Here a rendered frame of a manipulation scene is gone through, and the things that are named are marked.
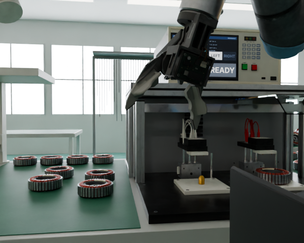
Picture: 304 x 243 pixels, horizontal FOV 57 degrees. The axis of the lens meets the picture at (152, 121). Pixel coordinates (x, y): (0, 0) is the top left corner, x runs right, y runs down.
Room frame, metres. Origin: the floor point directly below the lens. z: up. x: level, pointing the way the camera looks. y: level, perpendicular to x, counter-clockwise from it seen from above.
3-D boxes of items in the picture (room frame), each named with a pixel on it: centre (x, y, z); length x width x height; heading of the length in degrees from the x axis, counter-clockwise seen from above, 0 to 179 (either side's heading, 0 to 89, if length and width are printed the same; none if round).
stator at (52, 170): (1.13, 0.37, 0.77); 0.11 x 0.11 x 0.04
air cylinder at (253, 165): (1.07, -0.38, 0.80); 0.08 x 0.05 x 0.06; 98
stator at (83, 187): (0.89, 0.18, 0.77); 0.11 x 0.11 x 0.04
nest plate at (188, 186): (0.90, -0.16, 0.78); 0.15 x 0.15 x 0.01; 8
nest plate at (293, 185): (0.93, -0.40, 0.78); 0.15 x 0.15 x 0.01; 8
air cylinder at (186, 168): (1.04, -0.14, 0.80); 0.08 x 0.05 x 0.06; 98
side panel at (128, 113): (1.26, 0.10, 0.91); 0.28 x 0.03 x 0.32; 8
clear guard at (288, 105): (0.94, -0.46, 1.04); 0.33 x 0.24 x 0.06; 8
